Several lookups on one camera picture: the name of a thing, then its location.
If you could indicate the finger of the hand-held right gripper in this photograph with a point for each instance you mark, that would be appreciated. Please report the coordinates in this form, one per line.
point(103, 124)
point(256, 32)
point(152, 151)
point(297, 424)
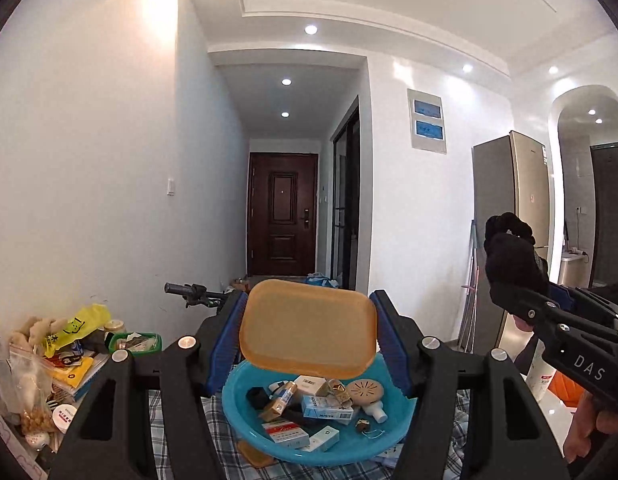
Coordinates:
point(560, 291)
point(524, 302)

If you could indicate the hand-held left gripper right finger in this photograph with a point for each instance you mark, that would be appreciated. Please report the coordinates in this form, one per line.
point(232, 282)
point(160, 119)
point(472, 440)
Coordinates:
point(391, 350)

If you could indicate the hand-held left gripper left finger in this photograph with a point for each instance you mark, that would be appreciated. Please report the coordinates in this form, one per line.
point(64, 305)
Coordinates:
point(228, 350)

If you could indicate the black knit glove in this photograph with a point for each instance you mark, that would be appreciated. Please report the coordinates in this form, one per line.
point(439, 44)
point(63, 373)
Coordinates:
point(514, 260)

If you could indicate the round beige perforated case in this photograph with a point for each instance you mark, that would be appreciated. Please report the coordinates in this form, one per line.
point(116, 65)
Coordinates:
point(365, 392)

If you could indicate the yellow printed box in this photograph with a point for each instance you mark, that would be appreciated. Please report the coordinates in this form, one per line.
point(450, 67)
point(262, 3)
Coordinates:
point(271, 408)

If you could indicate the blue plastic basin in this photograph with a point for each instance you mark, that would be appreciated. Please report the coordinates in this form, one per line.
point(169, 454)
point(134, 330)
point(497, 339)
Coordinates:
point(389, 425)

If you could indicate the white blue box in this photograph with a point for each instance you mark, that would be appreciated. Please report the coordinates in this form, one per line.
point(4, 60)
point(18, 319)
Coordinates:
point(326, 408)

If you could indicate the white desktop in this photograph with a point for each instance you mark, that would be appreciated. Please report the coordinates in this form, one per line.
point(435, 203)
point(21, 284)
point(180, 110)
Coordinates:
point(554, 415)

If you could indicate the person's right hand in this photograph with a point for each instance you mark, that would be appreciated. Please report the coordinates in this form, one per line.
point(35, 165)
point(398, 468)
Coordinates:
point(584, 425)

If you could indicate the floral tumbler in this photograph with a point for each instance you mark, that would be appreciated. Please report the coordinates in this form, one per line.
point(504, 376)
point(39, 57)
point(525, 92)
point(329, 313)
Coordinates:
point(539, 380)

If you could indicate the folded drying rack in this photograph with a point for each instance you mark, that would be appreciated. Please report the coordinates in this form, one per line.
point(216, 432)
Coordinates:
point(471, 285)

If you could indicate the small black box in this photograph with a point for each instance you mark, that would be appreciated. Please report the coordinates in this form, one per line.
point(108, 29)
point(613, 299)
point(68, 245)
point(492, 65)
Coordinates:
point(256, 400)

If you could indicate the white plastic bottle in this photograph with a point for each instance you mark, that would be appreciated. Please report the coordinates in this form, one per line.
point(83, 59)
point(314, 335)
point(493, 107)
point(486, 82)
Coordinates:
point(376, 412)

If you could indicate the black bicycle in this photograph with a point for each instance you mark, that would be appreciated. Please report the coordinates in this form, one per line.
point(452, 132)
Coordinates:
point(189, 290)

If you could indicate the white square box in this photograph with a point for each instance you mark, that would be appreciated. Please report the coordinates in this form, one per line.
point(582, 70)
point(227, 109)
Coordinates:
point(310, 385)

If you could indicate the red white box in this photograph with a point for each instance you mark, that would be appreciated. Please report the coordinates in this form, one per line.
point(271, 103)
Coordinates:
point(284, 432)

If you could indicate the blue plaid cloth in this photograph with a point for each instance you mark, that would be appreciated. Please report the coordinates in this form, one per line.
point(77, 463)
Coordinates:
point(224, 455)

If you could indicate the light blue wet wipes pack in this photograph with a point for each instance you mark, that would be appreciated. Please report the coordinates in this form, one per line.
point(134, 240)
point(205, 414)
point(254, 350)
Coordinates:
point(391, 457)

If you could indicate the white teal box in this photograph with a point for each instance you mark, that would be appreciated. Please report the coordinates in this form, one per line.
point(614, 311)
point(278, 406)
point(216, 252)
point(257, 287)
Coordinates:
point(324, 440)

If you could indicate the glass jar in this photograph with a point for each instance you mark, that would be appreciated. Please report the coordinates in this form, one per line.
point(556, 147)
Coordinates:
point(115, 327)

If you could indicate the green yellow container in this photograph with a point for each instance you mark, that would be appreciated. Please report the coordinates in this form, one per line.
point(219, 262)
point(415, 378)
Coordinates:
point(111, 345)

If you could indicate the grey refrigerator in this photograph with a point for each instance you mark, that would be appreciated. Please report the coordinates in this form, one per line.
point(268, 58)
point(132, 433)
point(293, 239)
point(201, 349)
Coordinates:
point(494, 185)

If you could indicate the yellow plastic bag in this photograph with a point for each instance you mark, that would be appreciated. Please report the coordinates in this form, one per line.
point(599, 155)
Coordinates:
point(84, 325)

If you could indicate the dark brown entrance door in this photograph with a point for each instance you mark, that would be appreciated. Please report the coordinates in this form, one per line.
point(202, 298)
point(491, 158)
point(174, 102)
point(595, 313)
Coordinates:
point(281, 210)

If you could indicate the yellow booklet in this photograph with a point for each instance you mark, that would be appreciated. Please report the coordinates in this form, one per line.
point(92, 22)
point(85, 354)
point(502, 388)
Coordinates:
point(76, 377)

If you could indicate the black framed glass door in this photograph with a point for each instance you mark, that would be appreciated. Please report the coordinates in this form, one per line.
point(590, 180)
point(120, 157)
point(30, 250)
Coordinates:
point(346, 185)

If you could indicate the small white round jar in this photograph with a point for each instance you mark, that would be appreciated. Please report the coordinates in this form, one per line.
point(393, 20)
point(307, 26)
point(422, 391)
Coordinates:
point(64, 417)

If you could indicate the beige plush toy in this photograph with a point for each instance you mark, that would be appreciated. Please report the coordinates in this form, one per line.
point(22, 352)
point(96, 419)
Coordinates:
point(39, 330)

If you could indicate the clear zip bag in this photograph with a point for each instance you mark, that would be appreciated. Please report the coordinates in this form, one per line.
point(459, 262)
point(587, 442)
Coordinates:
point(31, 385)

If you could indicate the wall socket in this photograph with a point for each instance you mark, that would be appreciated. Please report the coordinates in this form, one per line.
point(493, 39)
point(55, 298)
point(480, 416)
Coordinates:
point(581, 210)

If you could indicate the black frame case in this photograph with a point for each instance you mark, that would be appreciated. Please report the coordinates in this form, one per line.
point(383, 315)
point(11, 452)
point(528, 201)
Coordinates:
point(295, 416)

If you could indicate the white light switch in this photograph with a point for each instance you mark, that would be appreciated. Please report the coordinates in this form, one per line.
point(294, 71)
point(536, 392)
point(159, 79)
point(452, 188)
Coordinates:
point(172, 186)

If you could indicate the grey wall electrical panel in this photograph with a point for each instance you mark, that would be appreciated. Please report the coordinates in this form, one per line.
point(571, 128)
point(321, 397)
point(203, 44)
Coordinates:
point(426, 145)

